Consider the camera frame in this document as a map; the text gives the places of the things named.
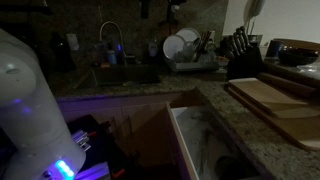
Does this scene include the utensils bundle in rack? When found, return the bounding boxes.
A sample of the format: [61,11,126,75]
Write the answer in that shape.
[190,30,213,62]

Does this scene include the blue white soap bottle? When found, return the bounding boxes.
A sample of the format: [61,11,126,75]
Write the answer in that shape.
[106,49,118,66]

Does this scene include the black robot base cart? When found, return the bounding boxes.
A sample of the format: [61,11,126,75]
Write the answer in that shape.
[65,114,138,180]

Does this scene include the large wooden cutting board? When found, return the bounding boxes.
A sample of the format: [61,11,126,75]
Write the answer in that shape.
[227,86,320,152]

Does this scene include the black knife block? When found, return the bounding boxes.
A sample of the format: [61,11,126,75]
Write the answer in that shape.
[226,25,265,81]

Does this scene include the open white drawer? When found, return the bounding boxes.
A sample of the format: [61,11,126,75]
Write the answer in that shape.
[165,100,265,180]

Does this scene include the curved chrome faucet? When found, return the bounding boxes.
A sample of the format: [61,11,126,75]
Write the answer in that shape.
[99,20,129,66]

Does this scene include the light wooden cutting board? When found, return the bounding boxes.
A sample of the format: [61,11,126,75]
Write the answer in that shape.
[228,77,320,120]

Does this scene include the blue mug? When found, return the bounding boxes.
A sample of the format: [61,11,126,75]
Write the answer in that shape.
[266,39,285,59]

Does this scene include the wooden rolling pin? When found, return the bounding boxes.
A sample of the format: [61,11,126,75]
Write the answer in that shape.
[258,72,318,100]

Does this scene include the white round plate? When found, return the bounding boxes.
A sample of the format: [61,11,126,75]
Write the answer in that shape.
[175,27,202,45]
[162,34,188,62]

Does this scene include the white wall outlet plate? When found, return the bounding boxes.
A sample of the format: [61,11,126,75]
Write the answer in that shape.
[65,33,81,52]

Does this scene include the white wall-mounted fixture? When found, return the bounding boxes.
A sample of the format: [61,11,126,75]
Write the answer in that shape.
[242,0,267,26]

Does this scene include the small pale bottle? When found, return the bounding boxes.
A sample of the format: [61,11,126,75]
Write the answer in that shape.
[148,39,159,58]

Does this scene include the black bowl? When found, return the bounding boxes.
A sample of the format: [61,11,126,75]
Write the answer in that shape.
[277,47,320,67]

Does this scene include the dark steel kitchen sink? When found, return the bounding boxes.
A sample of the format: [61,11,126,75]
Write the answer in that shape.
[78,64,162,89]

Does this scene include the brown wooden utensils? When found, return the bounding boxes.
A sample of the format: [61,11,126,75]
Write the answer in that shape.
[157,20,180,38]

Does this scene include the grey dish rack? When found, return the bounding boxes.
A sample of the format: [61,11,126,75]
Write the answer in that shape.
[164,39,222,73]

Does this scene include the dark round cup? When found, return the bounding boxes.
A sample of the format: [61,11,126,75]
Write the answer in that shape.
[214,155,248,180]

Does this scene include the dark tall bottle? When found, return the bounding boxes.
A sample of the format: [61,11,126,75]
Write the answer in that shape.
[49,31,77,73]

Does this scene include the wooden cabinet front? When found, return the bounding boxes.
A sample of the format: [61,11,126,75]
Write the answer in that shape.
[57,92,183,168]

